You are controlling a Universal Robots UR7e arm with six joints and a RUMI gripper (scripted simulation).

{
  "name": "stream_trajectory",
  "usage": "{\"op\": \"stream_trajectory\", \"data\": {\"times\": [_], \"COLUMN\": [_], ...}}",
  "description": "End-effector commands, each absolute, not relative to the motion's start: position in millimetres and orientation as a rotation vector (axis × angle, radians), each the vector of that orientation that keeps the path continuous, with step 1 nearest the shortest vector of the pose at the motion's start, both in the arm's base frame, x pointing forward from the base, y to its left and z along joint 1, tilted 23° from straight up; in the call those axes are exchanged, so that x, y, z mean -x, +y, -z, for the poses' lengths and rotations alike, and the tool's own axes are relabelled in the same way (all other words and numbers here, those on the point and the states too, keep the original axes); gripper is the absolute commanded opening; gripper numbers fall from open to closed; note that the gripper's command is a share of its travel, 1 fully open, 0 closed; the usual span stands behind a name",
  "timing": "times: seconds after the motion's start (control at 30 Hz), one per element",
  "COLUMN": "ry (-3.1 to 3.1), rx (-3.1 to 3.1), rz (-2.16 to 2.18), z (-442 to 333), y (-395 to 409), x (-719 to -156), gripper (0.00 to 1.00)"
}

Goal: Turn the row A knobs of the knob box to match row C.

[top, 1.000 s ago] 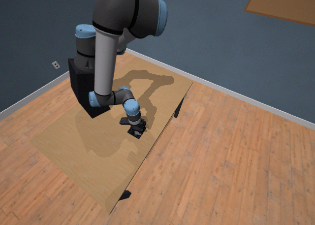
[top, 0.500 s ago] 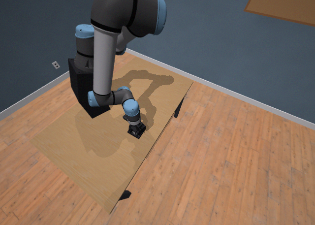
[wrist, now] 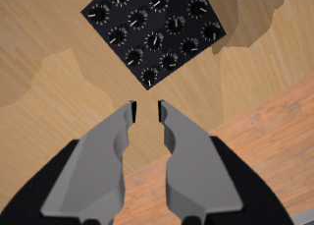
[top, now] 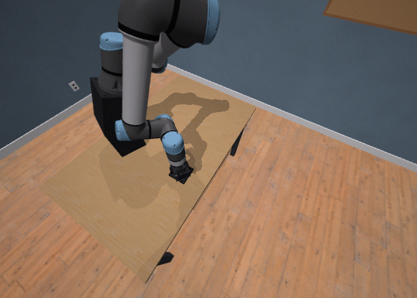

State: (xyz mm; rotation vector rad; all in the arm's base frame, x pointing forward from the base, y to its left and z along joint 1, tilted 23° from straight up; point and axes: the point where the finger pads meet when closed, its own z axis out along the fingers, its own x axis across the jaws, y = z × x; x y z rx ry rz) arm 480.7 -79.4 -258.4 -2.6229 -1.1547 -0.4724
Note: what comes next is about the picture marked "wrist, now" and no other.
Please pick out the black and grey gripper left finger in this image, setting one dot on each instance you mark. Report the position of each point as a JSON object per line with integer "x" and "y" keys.
{"x": 84, "y": 180}

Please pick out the black knob box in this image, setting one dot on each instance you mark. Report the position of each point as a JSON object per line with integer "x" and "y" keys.
{"x": 174, "y": 31}

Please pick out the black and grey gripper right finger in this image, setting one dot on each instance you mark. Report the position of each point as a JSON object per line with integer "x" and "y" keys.
{"x": 205, "y": 178}

